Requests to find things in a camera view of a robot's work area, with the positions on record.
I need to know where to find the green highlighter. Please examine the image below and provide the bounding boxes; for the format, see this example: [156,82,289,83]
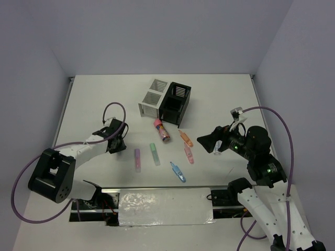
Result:
[150,143,160,166]

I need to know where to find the pink-capped marker tube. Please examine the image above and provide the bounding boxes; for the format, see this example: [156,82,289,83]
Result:
[153,119,171,143]

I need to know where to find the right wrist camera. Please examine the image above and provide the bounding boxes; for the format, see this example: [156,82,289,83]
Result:
[230,107,247,131]

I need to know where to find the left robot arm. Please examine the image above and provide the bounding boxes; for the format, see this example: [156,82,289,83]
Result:
[28,118,129,203]

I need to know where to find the blue highlighter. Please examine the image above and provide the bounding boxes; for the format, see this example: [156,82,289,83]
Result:
[170,162,186,183]

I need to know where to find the silver foil sheet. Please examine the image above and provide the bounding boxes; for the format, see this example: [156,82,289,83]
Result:
[118,188,215,226]

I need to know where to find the orange highlighter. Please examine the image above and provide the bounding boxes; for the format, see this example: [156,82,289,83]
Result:
[179,130,193,147]

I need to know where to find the black slatted pen holder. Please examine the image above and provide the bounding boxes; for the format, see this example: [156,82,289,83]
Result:
[159,82,192,128]

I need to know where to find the pink highlighter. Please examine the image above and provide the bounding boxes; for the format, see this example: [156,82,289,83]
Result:
[184,143,194,164]

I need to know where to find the clear blue-capped spray bottle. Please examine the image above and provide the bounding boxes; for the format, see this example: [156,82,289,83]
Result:
[213,141,222,155]

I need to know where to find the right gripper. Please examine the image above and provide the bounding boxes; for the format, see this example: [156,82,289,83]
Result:
[196,119,253,159]

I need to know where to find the purple highlighter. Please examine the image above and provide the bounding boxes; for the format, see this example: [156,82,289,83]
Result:
[135,149,141,173]

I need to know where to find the white slatted pen holder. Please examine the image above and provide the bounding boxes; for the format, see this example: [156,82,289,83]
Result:
[138,78,170,119]

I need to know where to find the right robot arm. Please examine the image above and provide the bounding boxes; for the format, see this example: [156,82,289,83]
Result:
[197,125,326,250]

